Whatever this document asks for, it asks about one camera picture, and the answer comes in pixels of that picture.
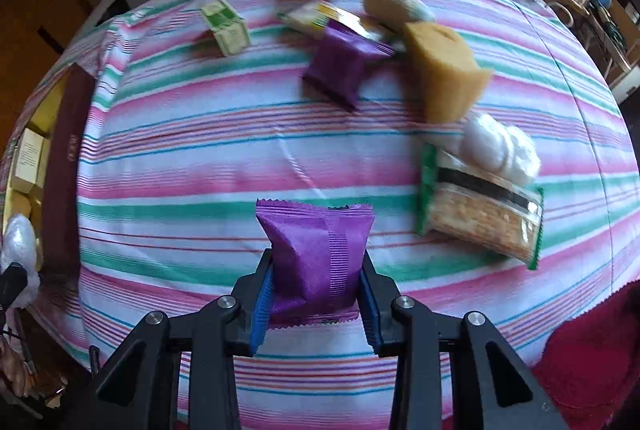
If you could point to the wooden shelf unit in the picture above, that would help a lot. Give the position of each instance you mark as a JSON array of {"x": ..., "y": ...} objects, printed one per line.
[{"x": 617, "y": 44}]

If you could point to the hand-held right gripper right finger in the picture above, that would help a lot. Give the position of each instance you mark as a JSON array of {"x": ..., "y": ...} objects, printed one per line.
[{"x": 369, "y": 310}]

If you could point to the yellow green snack packet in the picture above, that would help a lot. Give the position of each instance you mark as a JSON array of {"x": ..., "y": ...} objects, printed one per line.
[{"x": 320, "y": 14}]

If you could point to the purple snack packet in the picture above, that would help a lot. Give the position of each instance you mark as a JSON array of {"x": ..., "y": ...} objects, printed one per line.
[
  {"x": 312, "y": 255},
  {"x": 337, "y": 67}
]

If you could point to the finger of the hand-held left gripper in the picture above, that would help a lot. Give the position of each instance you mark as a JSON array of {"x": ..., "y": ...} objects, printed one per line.
[{"x": 12, "y": 285}]

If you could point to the cream small carton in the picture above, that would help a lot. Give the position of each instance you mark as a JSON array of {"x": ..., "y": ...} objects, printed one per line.
[{"x": 29, "y": 159}]

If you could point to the yellow wedge sponge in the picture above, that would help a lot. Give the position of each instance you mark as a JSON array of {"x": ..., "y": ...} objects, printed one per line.
[{"x": 442, "y": 69}]

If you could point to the white cotton ball bag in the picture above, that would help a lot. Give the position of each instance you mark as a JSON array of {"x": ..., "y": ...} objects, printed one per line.
[{"x": 497, "y": 147}]

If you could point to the white plastic bag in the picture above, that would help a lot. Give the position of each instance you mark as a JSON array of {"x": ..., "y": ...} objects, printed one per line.
[{"x": 17, "y": 240}]

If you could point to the striped pink green cloth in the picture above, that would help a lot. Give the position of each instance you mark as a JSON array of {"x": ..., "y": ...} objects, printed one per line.
[{"x": 200, "y": 159}]

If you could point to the green-edged cracker packet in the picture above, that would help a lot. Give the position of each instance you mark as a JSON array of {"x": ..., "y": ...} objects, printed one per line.
[{"x": 475, "y": 210}]

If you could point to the dark red cloth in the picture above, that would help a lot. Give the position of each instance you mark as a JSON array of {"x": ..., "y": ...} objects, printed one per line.
[{"x": 590, "y": 360}]

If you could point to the dark red storage box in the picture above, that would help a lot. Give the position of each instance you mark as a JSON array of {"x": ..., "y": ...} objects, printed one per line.
[{"x": 62, "y": 169}]

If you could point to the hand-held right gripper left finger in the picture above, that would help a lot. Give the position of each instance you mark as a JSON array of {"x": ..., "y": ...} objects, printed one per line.
[{"x": 261, "y": 310}]

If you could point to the cream rolled sock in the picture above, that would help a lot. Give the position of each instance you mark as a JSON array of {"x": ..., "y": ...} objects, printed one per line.
[{"x": 392, "y": 2}]

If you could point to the small green white carton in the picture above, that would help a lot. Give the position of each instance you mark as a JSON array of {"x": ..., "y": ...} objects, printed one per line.
[{"x": 225, "y": 27}]

